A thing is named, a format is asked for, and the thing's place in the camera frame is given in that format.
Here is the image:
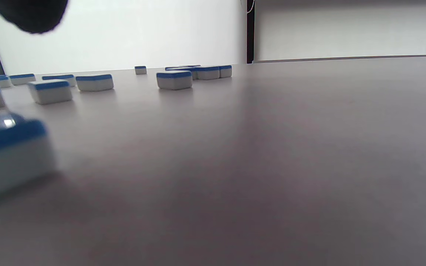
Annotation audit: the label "person's right hand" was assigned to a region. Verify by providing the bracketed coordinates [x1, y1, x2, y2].
[0, 0, 69, 34]

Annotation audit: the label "blue mahjong tiles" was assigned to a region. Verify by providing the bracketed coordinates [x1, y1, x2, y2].
[0, 65, 233, 205]

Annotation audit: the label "narrow white roller blind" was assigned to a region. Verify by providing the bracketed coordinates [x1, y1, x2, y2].
[254, 0, 426, 62]

